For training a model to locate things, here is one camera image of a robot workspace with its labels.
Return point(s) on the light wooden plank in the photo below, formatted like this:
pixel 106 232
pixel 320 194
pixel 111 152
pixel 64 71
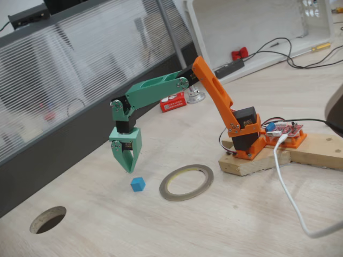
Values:
pixel 316 150

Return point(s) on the black electronics box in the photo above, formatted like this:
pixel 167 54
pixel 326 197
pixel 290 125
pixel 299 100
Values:
pixel 29 14

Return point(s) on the black power strip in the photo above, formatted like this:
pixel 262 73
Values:
pixel 229 69

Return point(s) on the green gripper with servo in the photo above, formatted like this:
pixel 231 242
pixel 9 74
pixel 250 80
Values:
pixel 133 141

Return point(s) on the blue cube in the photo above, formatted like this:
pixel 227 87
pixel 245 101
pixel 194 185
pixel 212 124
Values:
pixel 138 184

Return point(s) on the wooden base block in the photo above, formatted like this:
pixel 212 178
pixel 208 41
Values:
pixel 252 166

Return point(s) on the white plastic crate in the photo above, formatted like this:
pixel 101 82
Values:
pixel 254 26

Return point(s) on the red clamp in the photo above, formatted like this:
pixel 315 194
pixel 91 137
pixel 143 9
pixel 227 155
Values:
pixel 237 54

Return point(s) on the silver metal coupling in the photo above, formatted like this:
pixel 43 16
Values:
pixel 195 97

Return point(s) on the small red box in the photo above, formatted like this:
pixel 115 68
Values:
pixel 172 104

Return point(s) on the grey desk divider panel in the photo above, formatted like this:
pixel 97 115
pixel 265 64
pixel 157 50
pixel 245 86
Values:
pixel 80 67

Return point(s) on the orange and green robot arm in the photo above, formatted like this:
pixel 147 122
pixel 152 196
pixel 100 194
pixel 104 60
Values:
pixel 214 88

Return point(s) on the red controller board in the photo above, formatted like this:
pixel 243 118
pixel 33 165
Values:
pixel 289 129

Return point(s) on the yellow tool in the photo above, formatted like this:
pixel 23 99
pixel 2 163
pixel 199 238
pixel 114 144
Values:
pixel 337 10

